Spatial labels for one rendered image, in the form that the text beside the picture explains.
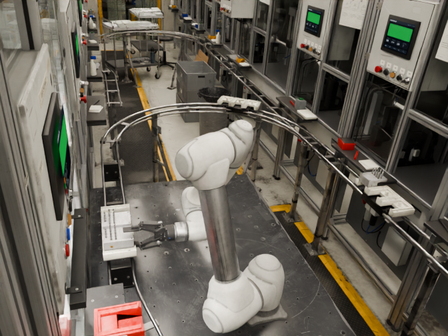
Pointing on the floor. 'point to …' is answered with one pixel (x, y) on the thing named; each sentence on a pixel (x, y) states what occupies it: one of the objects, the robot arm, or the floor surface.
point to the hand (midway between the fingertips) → (129, 237)
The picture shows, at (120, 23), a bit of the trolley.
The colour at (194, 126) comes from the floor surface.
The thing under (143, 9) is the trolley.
